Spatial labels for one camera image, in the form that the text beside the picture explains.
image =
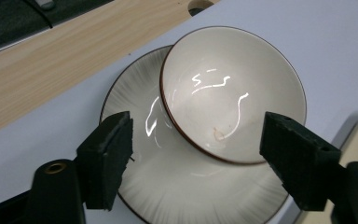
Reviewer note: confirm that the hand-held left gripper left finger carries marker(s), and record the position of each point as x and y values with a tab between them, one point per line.
105	161

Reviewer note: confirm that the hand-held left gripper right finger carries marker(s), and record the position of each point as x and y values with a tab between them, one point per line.
298	155

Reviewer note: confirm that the white dark-rimmed plate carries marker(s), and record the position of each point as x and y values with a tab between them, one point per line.
167	186

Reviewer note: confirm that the white ceramic bowl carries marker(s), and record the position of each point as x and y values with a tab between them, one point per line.
230	77

